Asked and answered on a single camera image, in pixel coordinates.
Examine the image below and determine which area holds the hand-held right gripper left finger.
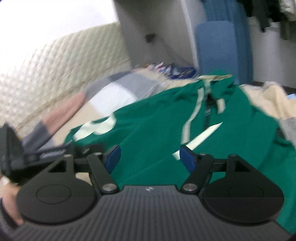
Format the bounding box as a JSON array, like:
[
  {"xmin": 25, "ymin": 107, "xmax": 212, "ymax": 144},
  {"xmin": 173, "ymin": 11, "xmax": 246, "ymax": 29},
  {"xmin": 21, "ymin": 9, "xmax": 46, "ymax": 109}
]
[{"xmin": 47, "ymin": 145, "xmax": 122, "ymax": 194}]

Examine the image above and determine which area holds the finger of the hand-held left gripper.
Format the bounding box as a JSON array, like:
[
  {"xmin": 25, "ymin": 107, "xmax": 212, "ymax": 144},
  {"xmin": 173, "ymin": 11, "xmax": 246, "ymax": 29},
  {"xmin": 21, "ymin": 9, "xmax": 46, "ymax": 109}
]
[{"xmin": 70, "ymin": 142, "xmax": 108, "ymax": 161}]

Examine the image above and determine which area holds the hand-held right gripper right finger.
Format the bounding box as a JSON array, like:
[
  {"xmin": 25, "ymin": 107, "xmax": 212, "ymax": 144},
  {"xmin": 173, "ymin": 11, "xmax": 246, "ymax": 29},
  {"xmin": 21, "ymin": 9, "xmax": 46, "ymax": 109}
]
[{"xmin": 179, "ymin": 145, "xmax": 253, "ymax": 194}]

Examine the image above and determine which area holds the green hoodie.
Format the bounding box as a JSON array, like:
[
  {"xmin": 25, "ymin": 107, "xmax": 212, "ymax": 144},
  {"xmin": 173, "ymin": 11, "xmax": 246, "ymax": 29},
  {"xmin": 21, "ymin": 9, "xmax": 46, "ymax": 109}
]
[{"xmin": 63, "ymin": 74, "xmax": 296, "ymax": 235}]

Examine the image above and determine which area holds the person's left hand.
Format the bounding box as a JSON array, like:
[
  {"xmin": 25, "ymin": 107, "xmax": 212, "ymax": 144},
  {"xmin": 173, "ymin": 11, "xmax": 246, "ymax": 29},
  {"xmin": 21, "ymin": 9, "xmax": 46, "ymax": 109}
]
[{"xmin": 0, "ymin": 182, "xmax": 24, "ymax": 231}]

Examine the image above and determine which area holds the patchwork duvet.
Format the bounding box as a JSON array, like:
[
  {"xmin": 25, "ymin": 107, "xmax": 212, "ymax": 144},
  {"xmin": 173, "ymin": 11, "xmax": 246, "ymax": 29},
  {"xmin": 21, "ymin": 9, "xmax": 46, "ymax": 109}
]
[{"xmin": 20, "ymin": 69, "xmax": 296, "ymax": 186}]

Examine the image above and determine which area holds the beige quilted headboard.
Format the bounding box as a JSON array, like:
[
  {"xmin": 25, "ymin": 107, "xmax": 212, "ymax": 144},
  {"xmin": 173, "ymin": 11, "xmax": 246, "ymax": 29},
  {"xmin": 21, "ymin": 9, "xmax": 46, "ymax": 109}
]
[{"xmin": 0, "ymin": 22, "xmax": 133, "ymax": 138}]

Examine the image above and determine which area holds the group of small bottles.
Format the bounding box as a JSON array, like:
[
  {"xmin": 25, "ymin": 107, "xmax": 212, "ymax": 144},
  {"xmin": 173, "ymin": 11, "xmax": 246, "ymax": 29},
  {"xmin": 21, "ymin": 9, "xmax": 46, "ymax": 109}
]
[{"xmin": 143, "ymin": 61, "xmax": 197, "ymax": 80}]

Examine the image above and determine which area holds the blue padded board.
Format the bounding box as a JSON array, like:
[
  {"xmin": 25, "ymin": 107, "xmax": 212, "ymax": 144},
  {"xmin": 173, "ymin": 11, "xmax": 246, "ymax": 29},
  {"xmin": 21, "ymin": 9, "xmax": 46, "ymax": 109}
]
[{"xmin": 195, "ymin": 20, "xmax": 241, "ymax": 87}]

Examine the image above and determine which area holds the blue curtain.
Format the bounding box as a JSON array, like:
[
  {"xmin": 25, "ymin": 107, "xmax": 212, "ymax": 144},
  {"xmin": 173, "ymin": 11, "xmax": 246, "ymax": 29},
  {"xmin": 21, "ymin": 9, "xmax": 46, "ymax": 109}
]
[{"xmin": 203, "ymin": 0, "xmax": 255, "ymax": 82}]

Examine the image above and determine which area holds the grey striped garment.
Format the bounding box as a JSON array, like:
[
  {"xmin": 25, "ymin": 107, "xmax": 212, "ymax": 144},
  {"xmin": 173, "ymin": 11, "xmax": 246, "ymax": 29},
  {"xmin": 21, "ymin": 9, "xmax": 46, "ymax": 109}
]
[{"xmin": 279, "ymin": 22, "xmax": 296, "ymax": 42}]

